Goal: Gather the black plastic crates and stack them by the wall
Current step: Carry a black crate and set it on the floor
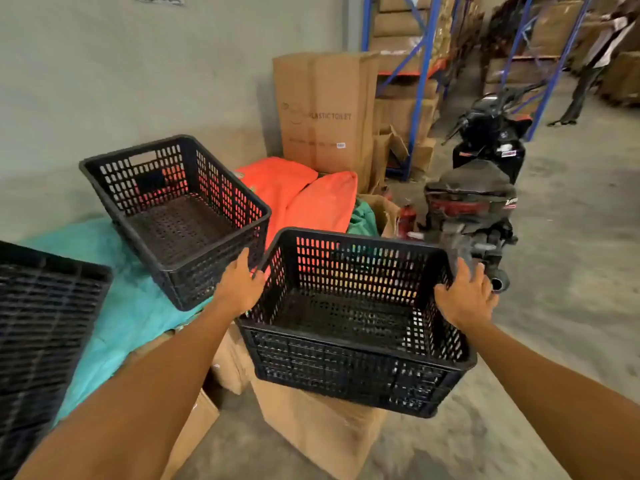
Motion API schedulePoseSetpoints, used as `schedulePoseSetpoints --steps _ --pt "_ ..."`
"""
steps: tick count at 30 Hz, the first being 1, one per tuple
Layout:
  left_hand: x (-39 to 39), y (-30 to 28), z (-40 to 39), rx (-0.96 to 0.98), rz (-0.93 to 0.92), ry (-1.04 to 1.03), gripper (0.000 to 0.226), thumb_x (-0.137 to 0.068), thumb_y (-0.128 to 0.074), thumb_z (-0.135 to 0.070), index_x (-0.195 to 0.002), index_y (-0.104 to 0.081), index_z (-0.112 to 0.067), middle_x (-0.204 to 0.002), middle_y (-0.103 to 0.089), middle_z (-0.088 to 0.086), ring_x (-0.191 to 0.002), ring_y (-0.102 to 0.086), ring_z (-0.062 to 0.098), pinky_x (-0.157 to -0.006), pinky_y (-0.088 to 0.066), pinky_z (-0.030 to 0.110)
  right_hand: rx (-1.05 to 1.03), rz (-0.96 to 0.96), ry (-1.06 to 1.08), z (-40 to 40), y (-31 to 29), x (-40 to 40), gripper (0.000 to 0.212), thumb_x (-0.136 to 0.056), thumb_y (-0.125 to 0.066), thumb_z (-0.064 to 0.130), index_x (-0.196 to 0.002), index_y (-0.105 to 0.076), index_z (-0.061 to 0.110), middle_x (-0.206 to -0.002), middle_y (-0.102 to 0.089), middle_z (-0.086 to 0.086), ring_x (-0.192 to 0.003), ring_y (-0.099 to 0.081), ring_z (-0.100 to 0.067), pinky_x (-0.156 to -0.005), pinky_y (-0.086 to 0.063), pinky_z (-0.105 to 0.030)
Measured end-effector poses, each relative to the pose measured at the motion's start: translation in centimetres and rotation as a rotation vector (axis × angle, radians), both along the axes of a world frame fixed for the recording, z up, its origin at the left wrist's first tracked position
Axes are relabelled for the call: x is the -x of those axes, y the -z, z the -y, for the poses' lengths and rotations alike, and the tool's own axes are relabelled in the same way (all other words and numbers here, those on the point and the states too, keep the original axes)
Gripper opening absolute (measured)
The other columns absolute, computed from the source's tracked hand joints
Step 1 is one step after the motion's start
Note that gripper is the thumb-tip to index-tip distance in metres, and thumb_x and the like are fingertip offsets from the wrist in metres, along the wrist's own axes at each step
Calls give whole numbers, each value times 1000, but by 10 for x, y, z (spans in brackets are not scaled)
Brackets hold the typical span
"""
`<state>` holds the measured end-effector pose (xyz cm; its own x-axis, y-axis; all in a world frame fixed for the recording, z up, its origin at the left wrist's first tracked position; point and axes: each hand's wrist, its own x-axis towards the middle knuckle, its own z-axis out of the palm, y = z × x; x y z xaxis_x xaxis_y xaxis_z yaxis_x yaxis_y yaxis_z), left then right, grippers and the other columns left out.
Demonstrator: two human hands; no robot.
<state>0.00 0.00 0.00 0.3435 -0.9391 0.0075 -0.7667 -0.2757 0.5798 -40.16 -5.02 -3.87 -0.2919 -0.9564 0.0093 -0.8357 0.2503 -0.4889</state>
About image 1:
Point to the person's left hand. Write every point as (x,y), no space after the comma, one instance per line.
(240,289)

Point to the person's right hand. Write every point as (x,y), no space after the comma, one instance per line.
(467,302)

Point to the black plastic crate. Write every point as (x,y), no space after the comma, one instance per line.
(350,384)
(170,229)
(40,334)

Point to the person's right forearm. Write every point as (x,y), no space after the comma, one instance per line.
(560,404)

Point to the person's left forearm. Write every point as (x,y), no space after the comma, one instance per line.
(130,414)

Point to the orange rolled fabric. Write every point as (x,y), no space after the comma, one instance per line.
(275,184)

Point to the black motor scooter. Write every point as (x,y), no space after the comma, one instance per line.
(475,184)

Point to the open cardboard box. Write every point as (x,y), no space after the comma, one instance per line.
(385,214)

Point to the teal woven sack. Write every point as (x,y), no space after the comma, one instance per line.
(115,304)

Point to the green fabric bundle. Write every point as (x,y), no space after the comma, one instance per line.
(362,219)

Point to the large plain cardboard box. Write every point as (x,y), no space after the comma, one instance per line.
(320,429)

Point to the open flapped cardboard boxes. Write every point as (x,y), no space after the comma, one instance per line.
(395,154)

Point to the tall printed cardboard box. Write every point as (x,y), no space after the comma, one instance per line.
(325,104)

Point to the blue metal shelving rack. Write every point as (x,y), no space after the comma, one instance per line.
(559,69)
(366,24)

